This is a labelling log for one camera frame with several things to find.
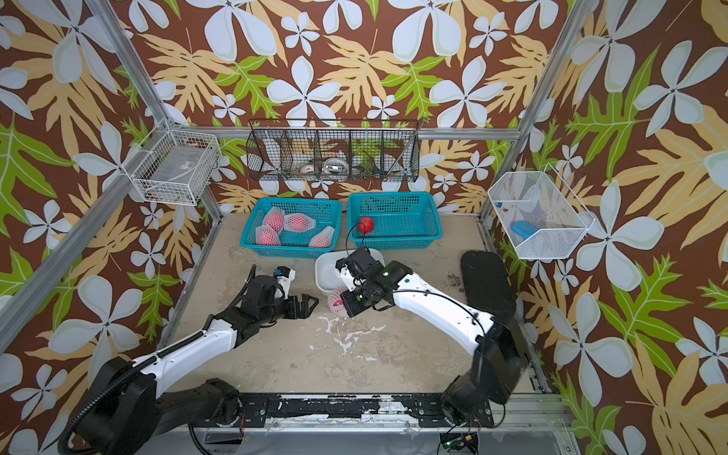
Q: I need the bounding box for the black case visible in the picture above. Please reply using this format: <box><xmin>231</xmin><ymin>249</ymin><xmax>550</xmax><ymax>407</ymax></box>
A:
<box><xmin>461</xmin><ymin>250</ymin><xmax>516</xmax><ymax>318</ymax></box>

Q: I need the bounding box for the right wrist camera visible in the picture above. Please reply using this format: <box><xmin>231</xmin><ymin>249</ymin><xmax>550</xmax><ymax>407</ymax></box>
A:
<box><xmin>336</xmin><ymin>257</ymin><xmax>364</xmax><ymax>291</ymax></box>

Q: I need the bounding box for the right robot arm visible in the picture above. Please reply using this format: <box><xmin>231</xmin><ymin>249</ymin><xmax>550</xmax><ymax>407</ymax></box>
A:
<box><xmin>335</xmin><ymin>248</ymin><xmax>529</xmax><ymax>426</ymax></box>

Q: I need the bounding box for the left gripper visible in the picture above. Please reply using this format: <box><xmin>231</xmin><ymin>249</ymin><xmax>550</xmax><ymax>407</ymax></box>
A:
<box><xmin>260</xmin><ymin>292</ymin><xmax>320</xmax><ymax>325</ymax></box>

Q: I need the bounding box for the left teal plastic basket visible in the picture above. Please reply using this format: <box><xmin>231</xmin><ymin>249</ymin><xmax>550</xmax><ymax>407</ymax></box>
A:
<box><xmin>240</xmin><ymin>198</ymin><xmax>342</xmax><ymax>259</ymax></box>

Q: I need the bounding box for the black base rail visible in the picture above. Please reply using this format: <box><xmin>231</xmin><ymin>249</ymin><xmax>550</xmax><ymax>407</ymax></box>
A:
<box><xmin>233</xmin><ymin>392</ymin><xmax>494</xmax><ymax>430</ymax></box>

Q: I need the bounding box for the right teal plastic basket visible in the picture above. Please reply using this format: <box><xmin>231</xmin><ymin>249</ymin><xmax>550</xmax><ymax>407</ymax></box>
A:
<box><xmin>346</xmin><ymin>191</ymin><xmax>443</xmax><ymax>250</ymax></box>

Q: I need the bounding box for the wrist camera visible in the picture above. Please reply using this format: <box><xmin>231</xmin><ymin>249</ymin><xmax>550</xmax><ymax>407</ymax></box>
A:
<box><xmin>336</xmin><ymin>257</ymin><xmax>364</xmax><ymax>291</ymax></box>
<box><xmin>273</xmin><ymin>267</ymin><xmax>296</xmax><ymax>300</ymax></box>

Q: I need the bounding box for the teal plastic basket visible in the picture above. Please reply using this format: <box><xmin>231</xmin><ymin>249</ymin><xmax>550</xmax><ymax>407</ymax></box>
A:
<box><xmin>346</xmin><ymin>191</ymin><xmax>443</xmax><ymax>250</ymax></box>
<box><xmin>240</xmin><ymin>198</ymin><xmax>342</xmax><ymax>259</ymax></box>

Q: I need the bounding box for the white wire basket right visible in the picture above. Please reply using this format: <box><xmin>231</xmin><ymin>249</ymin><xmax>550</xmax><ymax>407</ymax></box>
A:
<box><xmin>488</xmin><ymin>171</ymin><xmax>595</xmax><ymax>261</ymax></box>

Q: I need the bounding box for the white wire basket left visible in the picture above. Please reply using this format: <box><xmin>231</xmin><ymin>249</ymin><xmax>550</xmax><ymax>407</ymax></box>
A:
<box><xmin>124</xmin><ymin>121</ymin><xmax>221</xmax><ymax>207</ymax></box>

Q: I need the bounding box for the white wire basket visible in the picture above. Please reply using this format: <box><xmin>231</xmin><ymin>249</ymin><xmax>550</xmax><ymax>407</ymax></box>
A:
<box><xmin>124</xmin><ymin>121</ymin><xmax>221</xmax><ymax>207</ymax></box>
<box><xmin>488</xmin><ymin>171</ymin><xmax>595</xmax><ymax>261</ymax></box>

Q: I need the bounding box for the blue object in basket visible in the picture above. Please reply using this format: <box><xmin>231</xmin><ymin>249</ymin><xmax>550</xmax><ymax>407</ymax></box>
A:
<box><xmin>511</xmin><ymin>220</ymin><xmax>540</xmax><ymax>240</ymax></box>

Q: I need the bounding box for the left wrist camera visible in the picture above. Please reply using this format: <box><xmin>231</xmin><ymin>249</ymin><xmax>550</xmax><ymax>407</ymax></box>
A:
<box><xmin>273</xmin><ymin>267</ymin><xmax>296</xmax><ymax>300</ymax></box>

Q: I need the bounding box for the silver object in wire basket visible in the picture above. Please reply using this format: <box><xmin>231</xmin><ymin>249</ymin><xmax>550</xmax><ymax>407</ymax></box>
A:
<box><xmin>322</xmin><ymin>157</ymin><xmax>350</xmax><ymax>176</ymax></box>

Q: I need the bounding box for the black wire wall basket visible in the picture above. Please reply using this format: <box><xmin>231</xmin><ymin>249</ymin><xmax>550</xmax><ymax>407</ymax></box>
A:
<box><xmin>243</xmin><ymin>119</ymin><xmax>421</xmax><ymax>182</ymax></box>

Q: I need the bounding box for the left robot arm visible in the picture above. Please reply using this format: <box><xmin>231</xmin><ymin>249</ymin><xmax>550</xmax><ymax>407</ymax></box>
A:
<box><xmin>58</xmin><ymin>276</ymin><xmax>319</xmax><ymax>454</ymax></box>

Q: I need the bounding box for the white plastic tub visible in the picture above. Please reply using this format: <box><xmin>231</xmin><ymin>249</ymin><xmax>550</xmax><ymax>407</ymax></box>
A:
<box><xmin>314</xmin><ymin>247</ymin><xmax>388</xmax><ymax>294</ymax></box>

